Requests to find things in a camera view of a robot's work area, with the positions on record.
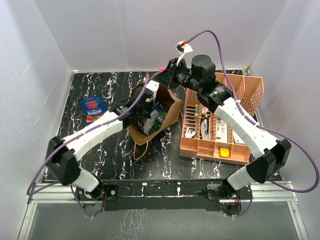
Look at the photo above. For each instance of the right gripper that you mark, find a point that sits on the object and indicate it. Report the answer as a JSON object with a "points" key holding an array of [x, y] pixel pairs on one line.
{"points": [[167, 77]]}

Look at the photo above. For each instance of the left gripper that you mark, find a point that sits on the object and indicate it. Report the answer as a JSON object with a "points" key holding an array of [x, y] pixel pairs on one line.
{"points": [[147, 115]]}

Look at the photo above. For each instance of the blue white snack pack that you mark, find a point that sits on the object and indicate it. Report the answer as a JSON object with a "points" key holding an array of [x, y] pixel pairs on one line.
{"points": [[148, 123]]}

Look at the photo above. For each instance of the brown paper bag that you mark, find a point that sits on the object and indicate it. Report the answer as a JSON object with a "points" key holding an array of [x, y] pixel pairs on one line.
{"points": [[169, 103]]}

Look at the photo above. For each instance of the blue Burts chips bag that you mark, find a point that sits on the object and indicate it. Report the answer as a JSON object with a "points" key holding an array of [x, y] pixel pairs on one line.
{"points": [[93, 108]]}

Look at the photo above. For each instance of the pink plastic desk organizer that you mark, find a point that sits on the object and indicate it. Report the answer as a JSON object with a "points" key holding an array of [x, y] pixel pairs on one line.
{"points": [[228, 127]]}

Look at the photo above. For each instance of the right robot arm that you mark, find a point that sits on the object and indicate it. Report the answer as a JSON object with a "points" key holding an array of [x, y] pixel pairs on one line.
{"points": [[270, 153]]}

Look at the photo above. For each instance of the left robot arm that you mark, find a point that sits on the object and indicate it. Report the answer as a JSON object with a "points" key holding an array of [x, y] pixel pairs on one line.
{"points": [[64, 154]]}

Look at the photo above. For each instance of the green snack packet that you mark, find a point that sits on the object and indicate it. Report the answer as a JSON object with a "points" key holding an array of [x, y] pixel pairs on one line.
{"points": [[159, 121]]}

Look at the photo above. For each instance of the yellow sticky note pad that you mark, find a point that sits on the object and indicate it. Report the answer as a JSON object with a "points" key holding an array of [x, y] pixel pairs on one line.
{"points": [[224, 152]]}

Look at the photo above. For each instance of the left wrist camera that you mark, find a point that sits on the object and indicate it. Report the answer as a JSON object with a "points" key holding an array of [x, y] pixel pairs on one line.
{"points": [[153, 86]]}

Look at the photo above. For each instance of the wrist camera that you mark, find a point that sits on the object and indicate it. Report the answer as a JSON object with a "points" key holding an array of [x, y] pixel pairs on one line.
{"points": [[183, 49], [153, 86]]}

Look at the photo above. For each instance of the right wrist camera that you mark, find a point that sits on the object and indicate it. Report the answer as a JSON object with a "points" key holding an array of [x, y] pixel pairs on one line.
{"points": [[183, 49]]}

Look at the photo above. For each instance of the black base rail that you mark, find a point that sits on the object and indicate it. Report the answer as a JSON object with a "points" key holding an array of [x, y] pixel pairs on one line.
{"points": [[174, 194]]}

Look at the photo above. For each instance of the aluminium frame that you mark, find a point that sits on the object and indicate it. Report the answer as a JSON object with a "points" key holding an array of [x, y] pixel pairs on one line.
{"points": [[55, 193]]}

